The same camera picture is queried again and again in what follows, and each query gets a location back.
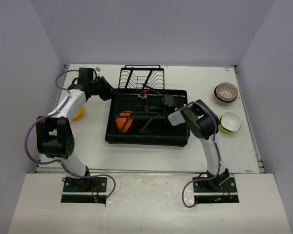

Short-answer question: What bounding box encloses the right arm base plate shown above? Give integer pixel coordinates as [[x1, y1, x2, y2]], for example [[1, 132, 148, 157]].
[[193, 177, 237, 194]]

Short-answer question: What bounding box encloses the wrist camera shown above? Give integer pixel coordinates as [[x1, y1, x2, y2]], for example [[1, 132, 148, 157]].
[[95, 67, 101, 74], [138, 89, 147, 99]]

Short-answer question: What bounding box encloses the yellow bowl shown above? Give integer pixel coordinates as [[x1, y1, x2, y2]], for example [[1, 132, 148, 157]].
[[73, 106, 83, 119]]

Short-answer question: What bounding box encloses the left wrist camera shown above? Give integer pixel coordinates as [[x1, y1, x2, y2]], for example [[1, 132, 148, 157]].
[[95, 67, 101, 74]]

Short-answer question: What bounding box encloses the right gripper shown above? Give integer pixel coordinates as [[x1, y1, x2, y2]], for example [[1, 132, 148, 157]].
[[130, 97, 167, 121]]

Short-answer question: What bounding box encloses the black wire dish rack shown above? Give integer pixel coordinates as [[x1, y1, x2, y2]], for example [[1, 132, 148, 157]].
[[115, 64, 166, 134]]

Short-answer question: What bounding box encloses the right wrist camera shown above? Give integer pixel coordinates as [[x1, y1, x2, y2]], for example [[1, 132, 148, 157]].
[[138, 89, 147, 99]]

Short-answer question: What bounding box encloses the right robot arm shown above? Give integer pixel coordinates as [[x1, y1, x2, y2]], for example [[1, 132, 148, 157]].
[[138, 90, 229, 192]]

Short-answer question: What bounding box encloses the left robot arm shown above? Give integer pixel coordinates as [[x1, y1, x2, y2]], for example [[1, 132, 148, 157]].
[[34, 68, 115, 192]]

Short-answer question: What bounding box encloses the black drip tray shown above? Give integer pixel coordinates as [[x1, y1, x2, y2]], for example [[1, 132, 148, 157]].
[[105, 89, 190, 147]]

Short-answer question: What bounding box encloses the pink flower bowl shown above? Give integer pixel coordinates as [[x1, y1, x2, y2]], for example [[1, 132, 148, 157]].
[[213, 90, 238, 106]]

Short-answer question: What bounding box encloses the orange bowl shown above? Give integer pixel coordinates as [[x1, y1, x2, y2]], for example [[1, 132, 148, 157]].
[[115, 110, 133, 133]]

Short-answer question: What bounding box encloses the lime green bowl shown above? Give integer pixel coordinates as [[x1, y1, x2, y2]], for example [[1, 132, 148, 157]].
[[221, 112, 241, 132], [220, 116, 241, 134]]

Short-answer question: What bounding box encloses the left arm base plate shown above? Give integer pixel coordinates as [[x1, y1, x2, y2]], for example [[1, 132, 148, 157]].
[[62, 177, 107, 195]]

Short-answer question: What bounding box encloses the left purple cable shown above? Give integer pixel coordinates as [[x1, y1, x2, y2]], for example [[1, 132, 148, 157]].
[[24, 70, 116, 198]]

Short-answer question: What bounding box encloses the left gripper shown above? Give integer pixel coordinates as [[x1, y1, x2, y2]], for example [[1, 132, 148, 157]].
[[89, 76, 121, 101]]

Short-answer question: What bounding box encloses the brown patterned bowl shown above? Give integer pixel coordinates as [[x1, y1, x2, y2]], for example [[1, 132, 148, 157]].
[[215, 82, 239, 101]]

